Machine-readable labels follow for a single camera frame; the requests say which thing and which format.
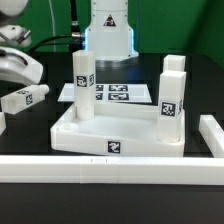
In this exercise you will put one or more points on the white front fence bar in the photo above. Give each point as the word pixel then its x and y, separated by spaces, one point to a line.
pixel 111 170

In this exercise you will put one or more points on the white right fence bar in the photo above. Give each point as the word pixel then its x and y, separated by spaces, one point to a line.
pixel 213 135

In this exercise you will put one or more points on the white desk tabletop tray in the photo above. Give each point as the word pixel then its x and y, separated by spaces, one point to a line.
pixel 116 129

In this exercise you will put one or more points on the white marker base plate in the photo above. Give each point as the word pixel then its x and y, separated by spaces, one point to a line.
pixel 132 93

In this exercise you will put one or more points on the white fence bar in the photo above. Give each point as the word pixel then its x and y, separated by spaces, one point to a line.
pixel 213 135
pixel 111 170

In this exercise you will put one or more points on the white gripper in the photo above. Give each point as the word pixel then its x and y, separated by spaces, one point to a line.
pixel 18 67

